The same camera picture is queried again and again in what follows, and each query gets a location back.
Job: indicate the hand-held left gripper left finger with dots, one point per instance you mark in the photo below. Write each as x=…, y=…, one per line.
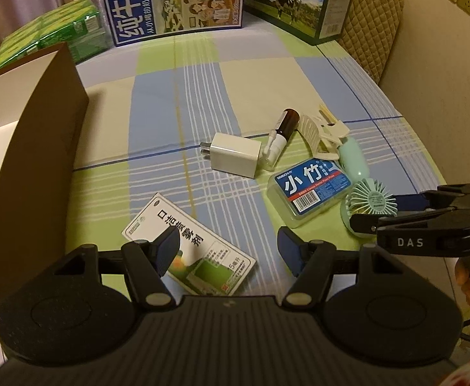
x=166, y=249

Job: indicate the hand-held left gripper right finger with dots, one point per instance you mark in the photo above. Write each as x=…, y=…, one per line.
x=289, y=253

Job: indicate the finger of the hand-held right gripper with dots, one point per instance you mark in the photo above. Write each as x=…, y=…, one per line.
x=363, y=223
x=440, y=197

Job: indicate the mint handheld fan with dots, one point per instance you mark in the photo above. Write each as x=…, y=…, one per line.
x=370, y=201

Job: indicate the green white medicine box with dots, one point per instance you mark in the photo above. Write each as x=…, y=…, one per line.
x=203, y=257

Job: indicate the clear floss pick box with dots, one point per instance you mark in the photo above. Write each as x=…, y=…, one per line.
x=307, y=193

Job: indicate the brown shoe box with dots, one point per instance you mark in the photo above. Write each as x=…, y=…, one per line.
x=38, y=148

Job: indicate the person's right hand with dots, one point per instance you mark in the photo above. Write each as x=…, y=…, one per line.
x=468, y=281

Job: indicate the white hair clip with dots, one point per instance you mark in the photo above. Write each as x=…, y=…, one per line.
x=319, y=132

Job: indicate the white cube charger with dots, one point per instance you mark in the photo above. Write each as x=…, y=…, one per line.
x=235, y=155

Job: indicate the brown spray bottle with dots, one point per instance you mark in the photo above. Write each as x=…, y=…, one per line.
x=285, y=126

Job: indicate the checked tablecloth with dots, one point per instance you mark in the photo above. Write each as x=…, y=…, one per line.
x=227, y=88

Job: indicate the quilted beige sofa cover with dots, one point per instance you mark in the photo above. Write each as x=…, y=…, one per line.
x=372, y=20

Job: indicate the green cow milk carton box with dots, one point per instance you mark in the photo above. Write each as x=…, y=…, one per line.
x=291, y=4

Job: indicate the blue milk carton box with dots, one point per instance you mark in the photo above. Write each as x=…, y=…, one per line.
x=170, y=4

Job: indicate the green drink carton pack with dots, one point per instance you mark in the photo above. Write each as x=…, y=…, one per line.
x=50, y=32

